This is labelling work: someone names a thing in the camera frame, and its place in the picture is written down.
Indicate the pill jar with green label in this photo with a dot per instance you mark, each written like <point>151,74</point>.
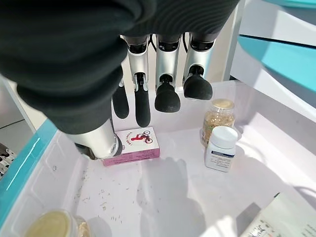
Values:
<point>54,224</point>

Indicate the small white open box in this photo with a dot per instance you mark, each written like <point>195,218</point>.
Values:
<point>284,222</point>

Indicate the white pill bottle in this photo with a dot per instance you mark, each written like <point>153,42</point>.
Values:
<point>219,153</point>

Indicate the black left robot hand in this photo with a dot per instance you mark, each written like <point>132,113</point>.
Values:
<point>6,160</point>

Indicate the white medical cart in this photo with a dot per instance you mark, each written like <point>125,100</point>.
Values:
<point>232,37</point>

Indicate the pink medicine box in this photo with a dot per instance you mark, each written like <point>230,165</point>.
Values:
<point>140,150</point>

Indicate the glass jar of yellow pills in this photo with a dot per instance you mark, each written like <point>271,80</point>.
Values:
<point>218,116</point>

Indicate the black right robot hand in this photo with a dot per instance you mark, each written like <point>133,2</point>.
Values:
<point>61,49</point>

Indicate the blue fronted cart drawer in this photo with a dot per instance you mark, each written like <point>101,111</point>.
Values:
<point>284,56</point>
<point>172,197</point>

